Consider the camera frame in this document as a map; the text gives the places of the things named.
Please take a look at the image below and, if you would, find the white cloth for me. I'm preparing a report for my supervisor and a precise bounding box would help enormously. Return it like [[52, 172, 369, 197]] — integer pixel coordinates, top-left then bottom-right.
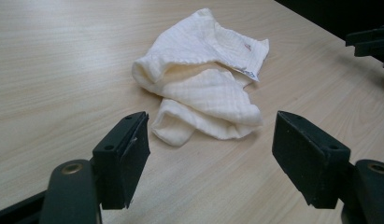
[[131, 7, 270, 147]]

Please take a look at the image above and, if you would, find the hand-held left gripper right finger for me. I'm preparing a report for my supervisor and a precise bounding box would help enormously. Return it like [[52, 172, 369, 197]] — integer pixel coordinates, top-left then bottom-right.
[[272, 110, 356, 209]]

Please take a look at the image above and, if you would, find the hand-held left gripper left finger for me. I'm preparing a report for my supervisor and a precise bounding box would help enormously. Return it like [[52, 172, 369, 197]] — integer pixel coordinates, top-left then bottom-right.
[[92, 111, 151, 210]]

